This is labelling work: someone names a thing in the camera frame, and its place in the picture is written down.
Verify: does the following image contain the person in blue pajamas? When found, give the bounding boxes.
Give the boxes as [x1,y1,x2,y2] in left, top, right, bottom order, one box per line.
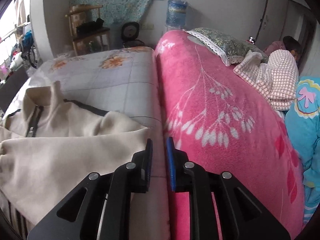
[265,36,319,223]

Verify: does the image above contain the wooden chair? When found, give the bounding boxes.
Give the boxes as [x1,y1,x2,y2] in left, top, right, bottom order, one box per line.
[65,4,111,56]

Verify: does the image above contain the floral pillow with lace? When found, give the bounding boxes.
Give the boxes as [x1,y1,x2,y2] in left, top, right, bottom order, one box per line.
[186,28,268,66]

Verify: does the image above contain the plaid bed sheet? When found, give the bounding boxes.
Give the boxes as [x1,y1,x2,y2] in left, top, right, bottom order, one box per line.
[1,47,170,239]

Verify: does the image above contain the black round fan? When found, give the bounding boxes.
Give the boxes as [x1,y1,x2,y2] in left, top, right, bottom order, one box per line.
[121,22,145,48]

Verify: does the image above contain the blue water bottle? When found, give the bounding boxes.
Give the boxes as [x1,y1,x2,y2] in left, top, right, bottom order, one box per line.
[165,0,188,29]

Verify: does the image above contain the brown door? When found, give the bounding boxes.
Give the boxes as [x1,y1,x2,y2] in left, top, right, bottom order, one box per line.
[255,0,288,50]

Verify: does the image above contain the black clothes on chair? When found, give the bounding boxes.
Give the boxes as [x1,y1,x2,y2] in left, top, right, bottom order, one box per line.
[76,18,104,35]

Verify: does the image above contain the dark grey cabinet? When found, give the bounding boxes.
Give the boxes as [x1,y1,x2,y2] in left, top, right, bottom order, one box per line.
[0,67,29,112]

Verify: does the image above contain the beige zip jacket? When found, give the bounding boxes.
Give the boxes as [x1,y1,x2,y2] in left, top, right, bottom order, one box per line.
[1,82,149,234]

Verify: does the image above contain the pink floral blanket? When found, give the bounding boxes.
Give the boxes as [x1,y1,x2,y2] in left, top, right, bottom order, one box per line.
[155,30,304,238]

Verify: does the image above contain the pink checkered cloth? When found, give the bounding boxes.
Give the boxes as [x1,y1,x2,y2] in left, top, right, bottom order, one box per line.
[233,49,298,111]

